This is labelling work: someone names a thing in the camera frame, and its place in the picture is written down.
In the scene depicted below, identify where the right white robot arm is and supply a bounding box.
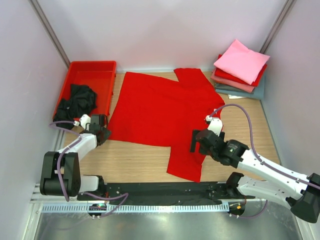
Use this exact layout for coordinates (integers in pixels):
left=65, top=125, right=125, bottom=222
left=190, top=129, right=320, bottom=224

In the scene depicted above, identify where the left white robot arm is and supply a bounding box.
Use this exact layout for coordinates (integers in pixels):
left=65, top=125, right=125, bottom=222
left=39, top=114, right=111, bottom=201

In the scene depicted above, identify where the black t shirt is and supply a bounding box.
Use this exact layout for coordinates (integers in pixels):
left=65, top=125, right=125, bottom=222
left=53, top=84, right=98, bottom=130

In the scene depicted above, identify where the red plastic bin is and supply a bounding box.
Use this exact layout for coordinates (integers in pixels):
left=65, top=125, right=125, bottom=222
left=55, top=60, right=117, bottom=116

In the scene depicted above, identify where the folded white t shirt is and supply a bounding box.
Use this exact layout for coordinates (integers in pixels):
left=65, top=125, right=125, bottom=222
left=227, top=94, right=245, bottom=100

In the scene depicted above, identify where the folded salmon t shirt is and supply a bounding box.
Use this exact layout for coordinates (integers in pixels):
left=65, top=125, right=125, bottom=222
left=211, top=69, right=256, bottom=93

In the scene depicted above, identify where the folded grey t shirt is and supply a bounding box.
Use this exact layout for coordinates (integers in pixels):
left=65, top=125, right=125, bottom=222
left=215, top=75, right=265, bottom=100

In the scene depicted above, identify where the folded pink t shirt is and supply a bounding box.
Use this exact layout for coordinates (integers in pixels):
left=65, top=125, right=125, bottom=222
left=213, top=39, right=270, bottom=84

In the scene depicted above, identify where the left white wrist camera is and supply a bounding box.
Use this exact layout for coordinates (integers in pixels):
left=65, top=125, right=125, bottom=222
left=73, top=114, right=91, bottom=129

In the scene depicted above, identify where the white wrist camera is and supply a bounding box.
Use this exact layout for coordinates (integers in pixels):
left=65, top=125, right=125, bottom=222
left=73, top=114, right=91, bottom=129
left=205, top=115, right=223, bottom=136

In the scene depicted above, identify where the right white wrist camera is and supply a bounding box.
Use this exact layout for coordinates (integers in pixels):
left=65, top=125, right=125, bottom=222
left=205, top=115, right=223, bottom=136

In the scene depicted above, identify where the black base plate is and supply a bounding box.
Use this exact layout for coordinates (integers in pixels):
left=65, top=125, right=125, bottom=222
left=93, top=181, right=254, bottom=206

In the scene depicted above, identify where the white slotted cable duct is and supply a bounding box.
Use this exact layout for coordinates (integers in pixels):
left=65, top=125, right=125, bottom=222
left=41, top=202, right=229, bottom=214

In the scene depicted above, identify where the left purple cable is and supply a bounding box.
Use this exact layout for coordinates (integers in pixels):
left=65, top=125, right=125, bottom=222
left=48, top=120, right=130, bottom=217

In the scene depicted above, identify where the left aluminium frame post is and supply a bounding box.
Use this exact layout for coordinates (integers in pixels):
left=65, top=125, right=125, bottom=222
left=28, top=0, right=71, bottom=68

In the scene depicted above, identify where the aluminium frame post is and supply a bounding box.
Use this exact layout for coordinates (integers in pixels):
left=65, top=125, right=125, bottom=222
left=259, top=0, right=297, bottom=54
left=28, top=0, right=71, bottom=68

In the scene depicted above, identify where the right aluminium frame post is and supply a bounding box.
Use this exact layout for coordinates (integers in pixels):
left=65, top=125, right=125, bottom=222
left=259, top=0, right=297, bottom=54

